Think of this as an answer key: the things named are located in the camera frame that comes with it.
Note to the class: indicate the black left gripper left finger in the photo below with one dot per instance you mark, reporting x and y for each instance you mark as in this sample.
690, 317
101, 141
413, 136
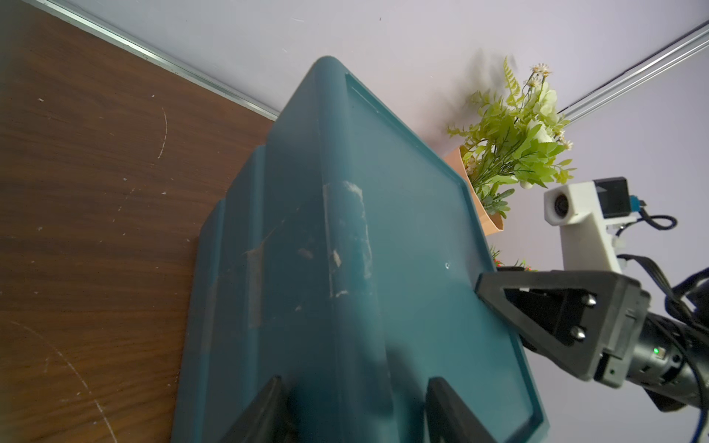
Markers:
266, 419

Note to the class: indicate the large peach pot plant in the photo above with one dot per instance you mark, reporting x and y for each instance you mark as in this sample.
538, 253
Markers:
516, 144

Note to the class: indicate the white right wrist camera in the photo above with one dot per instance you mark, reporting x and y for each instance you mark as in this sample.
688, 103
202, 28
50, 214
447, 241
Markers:
584, 214

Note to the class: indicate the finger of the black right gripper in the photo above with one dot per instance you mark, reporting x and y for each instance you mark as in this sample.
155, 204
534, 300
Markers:
567, 316

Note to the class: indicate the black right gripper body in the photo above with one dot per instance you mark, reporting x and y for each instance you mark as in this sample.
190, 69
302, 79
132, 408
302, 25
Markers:
613, 309

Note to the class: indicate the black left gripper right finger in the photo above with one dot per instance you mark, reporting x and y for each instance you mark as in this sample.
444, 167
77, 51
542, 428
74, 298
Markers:
449, 418

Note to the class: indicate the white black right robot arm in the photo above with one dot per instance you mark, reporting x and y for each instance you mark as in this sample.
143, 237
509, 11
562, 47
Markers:
670, 362

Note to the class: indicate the teal drawer cabinet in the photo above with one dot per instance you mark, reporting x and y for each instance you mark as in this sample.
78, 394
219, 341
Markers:
343, 260

